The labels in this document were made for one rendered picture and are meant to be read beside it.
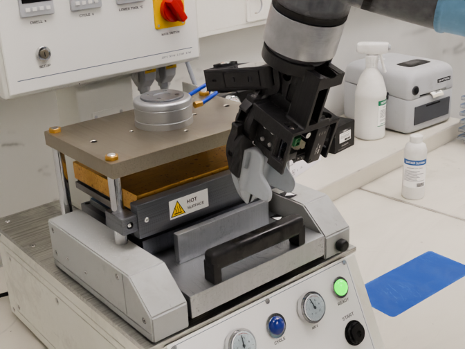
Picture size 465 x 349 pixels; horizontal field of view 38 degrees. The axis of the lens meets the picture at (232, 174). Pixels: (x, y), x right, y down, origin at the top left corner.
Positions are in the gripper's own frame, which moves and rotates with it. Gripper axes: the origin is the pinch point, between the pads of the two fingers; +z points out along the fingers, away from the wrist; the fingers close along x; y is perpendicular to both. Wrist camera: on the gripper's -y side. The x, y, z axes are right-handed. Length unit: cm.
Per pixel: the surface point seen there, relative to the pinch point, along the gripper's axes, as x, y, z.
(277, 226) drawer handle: 3.2, 3.6, 4.4
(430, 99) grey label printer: 103, -34, 32
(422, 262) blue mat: 48, 5, 32
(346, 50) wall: 102, -64, 33
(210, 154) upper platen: 5.5, -12.6, 5.2
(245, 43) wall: 61, -64, 24
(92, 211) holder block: -9.2, -18.4, 14.3
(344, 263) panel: 14.3, 8.2, 12.4
